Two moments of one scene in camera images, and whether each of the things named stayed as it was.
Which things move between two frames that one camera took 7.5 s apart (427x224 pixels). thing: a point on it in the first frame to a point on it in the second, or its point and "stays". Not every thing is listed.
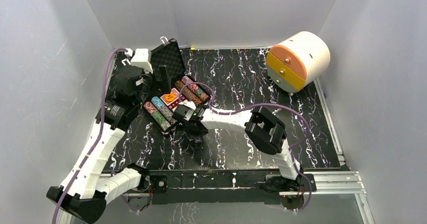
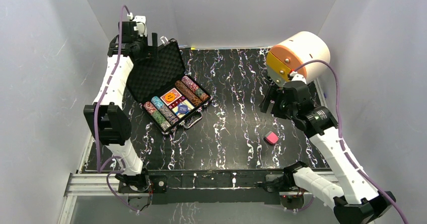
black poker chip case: x=173 y=86 stays
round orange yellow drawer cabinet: x=297 y=61 stays
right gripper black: x=193 y=135 to x=270 y=91
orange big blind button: x=170 y=97 stays
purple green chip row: x=196 y=88 stays
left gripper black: x=155 y=79 to x=146 y=45
